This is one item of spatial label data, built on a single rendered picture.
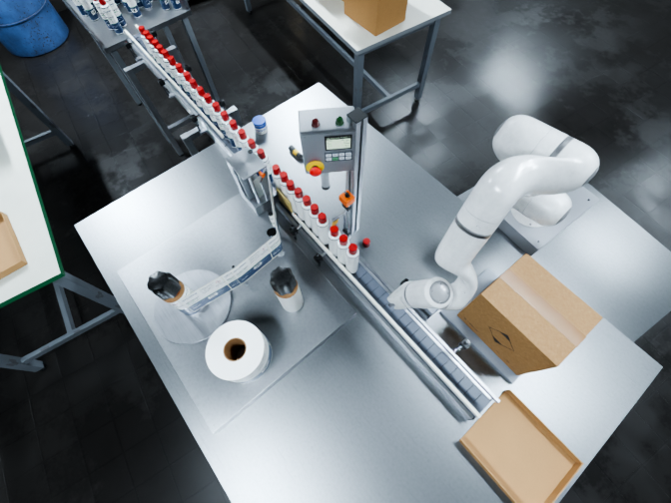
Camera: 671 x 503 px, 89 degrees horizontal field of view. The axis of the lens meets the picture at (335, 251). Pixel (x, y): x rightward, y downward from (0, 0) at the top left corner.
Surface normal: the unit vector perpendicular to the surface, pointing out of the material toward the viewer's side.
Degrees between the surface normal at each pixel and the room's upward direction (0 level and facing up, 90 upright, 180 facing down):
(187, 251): 0
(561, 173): 61
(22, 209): 0
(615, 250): 0
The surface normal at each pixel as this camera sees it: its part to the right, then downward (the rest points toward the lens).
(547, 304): -0.02, -0.43
